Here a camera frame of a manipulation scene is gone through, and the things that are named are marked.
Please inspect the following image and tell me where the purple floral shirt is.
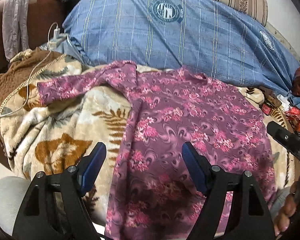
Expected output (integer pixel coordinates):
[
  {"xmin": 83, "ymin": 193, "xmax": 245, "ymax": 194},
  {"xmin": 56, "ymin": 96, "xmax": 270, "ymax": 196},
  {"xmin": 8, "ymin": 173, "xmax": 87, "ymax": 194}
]
[{"xmin": 37, "ymin": 61, "xmax": 276, "ymax": 239}]

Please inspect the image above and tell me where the person right hand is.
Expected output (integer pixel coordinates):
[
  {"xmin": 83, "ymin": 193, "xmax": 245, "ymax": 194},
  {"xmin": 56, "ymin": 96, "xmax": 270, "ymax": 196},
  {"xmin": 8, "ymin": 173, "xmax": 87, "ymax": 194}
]
[{"xmin": 273, "ymin": 177, "xmax": 300, "ymax": 237}]

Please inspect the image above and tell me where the red shiny bag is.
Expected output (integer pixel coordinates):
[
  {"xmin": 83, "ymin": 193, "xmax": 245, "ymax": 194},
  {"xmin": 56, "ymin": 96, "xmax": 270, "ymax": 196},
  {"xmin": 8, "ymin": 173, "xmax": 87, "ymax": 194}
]
[{"xmin": 285, "ymin": 106, "xmax": 300, "ymax": 132}]

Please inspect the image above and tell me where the beige leaf pattern blanket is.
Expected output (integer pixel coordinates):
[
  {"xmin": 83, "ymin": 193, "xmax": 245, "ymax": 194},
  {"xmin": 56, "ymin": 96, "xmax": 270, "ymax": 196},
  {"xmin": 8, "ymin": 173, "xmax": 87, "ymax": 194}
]
[{"xmin": 0, "ymin": 48, "xmax": 300, "ymax": 205}]

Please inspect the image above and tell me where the grey trouser leg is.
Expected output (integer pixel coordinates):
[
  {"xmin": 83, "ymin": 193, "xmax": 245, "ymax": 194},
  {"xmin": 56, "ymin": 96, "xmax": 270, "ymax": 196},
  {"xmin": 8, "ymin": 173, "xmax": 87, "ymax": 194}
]
[{"xmin": 0, "ymin": 176, "xmax": 31, "ymax": 236}]

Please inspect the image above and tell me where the blue plaid quilt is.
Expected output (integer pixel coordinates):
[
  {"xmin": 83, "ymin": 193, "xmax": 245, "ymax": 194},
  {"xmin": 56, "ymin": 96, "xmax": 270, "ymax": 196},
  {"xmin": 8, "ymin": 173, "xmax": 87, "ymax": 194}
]
[{"xmin": 63, "ymin": 0, "xmax": 300, "ymax": 108}]

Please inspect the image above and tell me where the brown headboard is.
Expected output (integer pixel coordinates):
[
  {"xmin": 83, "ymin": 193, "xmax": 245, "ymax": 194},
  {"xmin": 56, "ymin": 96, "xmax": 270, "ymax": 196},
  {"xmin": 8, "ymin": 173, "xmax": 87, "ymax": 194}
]
[{"xmin": 0, "ymin": 0, "xmax": 75, "ymax": 73}]

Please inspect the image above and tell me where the white lace cloth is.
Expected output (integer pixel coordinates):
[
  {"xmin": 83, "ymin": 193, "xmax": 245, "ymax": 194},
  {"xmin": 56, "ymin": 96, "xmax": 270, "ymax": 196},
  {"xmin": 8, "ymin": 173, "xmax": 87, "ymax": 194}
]
[{"xmin": 2, "ymin": 0, "xmax": 30, "ymax": 61}]

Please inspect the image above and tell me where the white charger cable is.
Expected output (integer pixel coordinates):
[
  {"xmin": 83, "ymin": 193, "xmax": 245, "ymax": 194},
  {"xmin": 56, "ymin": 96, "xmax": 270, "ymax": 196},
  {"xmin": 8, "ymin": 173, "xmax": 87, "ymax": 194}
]
[{"xmin": 0, "ymin": 22, "xmax": 62, "ymax": 124}]

